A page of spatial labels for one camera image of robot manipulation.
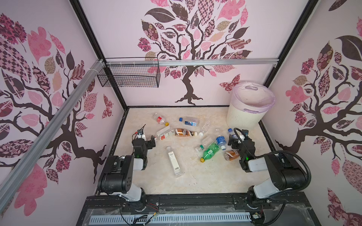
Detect aluminium rail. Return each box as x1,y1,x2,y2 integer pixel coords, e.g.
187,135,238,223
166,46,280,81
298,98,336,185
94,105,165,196
106,58,279,66
1,59,104,211

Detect green-label clear white-cap bottle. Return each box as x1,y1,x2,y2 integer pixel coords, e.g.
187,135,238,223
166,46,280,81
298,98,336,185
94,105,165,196
195,136,214,153

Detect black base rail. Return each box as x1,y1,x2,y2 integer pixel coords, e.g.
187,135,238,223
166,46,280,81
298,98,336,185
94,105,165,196
77,192,320,226

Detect square frosted white-label bottle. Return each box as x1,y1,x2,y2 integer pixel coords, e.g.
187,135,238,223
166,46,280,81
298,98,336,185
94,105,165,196
166,146,183,177

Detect red-label yellow-cap bottle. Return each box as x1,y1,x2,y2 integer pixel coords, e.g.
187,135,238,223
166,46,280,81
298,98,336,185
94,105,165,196
152,113,169,126

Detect black wire basket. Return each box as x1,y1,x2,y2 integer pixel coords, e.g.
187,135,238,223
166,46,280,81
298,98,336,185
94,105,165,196
97,56,161,88

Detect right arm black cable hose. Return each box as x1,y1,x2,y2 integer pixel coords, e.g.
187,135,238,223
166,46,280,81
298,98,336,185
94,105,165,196
233,128,312,198

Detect clear red-green-label bottle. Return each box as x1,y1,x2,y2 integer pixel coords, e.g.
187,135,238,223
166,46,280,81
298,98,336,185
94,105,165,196
156,125,175,140

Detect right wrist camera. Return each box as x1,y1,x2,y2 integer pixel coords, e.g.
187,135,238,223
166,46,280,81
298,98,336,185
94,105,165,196
239,130,249,141

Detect blue-label clear water bottle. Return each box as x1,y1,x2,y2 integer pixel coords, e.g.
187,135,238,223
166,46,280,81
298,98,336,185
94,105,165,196
215,129,227,151

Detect brown coffee bottle right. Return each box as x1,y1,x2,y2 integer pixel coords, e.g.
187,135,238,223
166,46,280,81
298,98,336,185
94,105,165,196
224,150,240,161

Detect back aluminium rail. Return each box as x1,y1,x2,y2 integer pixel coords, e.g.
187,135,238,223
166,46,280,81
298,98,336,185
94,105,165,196
106,58,279,66

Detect white bin with purple liner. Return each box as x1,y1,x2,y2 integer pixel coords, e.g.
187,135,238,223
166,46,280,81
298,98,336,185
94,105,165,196
226,81,276,130

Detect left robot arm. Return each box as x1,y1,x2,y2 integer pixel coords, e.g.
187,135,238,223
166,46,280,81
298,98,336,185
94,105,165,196
97,136,156,211

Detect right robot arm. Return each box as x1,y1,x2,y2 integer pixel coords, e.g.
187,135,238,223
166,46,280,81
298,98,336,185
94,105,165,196
228,135,312,209

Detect green soda bottle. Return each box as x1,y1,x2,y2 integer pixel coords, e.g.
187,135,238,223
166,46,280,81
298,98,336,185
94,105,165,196
200,143,220,163

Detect white slotted cable duct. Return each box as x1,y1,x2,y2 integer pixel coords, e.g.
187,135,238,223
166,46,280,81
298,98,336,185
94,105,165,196
88,212,251,226

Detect crumpled clear white-cap bottle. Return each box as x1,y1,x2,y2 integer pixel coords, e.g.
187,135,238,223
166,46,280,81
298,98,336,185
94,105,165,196
199,120,211,137

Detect left aluminium rail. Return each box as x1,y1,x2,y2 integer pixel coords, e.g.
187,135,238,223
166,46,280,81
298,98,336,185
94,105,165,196
1,59,104,211

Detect blue-cap clear bottle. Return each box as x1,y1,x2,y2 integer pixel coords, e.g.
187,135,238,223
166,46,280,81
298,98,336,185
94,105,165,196
179,117,199,127

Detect brown coffee bottle centre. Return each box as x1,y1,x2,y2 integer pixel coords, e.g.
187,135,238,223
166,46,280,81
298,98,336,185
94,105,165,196
175,128,198,137

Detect brown coffee bottle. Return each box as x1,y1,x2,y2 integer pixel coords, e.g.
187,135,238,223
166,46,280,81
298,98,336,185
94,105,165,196
224,150,240,161
175,128,198,137

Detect small blue-cap bottle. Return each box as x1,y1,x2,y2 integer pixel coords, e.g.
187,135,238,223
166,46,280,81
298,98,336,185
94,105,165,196
228,128,238,139

